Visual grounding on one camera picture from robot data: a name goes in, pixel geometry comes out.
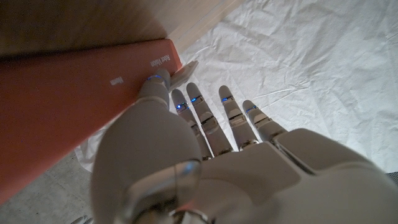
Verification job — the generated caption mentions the white wrinkled backdrop cloth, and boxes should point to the white wrinkled backdrop cloth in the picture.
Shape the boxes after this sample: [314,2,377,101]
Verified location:
[74,0,398,174]

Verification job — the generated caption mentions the white calculator grey keys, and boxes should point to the white calculator grey keys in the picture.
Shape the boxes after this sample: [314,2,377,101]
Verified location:
[169,60,200,93]

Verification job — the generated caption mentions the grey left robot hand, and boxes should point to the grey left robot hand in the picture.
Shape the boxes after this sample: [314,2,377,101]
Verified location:
[90,68,398,224]

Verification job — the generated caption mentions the red hardcover book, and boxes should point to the red hardcover book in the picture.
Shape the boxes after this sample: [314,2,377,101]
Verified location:
[0,38,183,206]

